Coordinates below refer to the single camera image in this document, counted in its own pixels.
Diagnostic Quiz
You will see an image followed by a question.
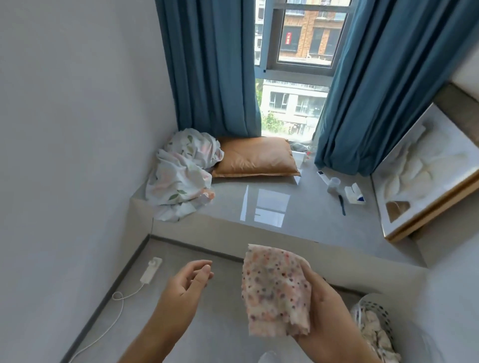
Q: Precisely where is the person's right hand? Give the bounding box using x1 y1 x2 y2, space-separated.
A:
293 261 357 346

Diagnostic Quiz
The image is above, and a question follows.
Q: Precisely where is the person's left hand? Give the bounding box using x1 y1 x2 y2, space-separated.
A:
160 260 215 331

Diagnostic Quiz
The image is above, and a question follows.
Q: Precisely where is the dotted floral cloth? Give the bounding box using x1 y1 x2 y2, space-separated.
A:
241 244 313 336

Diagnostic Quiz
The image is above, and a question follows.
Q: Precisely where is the person's right forearm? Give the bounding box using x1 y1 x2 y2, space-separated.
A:
297 329 383 363

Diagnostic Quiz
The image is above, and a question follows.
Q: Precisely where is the person's left forearm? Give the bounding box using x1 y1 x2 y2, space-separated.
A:
117 312 189 363

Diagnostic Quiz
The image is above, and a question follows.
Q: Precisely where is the white power strip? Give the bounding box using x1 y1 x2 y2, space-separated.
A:
139 257 163 284

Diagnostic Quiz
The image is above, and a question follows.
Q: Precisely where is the white perforated laundry basket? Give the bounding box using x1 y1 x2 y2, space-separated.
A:
350 293 398 363

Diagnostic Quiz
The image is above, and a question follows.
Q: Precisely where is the pale clothes pile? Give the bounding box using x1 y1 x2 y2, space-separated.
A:
359 310 396 363

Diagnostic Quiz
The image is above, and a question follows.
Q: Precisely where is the white and blue box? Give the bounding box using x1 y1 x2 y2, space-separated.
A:
344 183 366 205

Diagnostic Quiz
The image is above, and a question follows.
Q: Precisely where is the white floral blanket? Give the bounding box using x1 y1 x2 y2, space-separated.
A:
145 128 225 223

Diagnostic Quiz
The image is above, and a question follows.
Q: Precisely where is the orange pillow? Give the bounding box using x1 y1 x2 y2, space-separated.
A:
211 136 301 178

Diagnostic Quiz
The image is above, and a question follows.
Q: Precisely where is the wood framed white picture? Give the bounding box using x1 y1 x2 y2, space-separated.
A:
370 102 479 243

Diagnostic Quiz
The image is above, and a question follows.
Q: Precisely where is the blue curtain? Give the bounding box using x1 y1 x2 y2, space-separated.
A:
155 0 262 139
314 0 467 177

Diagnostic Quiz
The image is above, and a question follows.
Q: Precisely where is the grey framed window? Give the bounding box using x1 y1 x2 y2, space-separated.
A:
254 0 355 143

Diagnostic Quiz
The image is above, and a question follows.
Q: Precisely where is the white power cable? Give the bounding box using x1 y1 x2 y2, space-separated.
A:
67 280 147 363

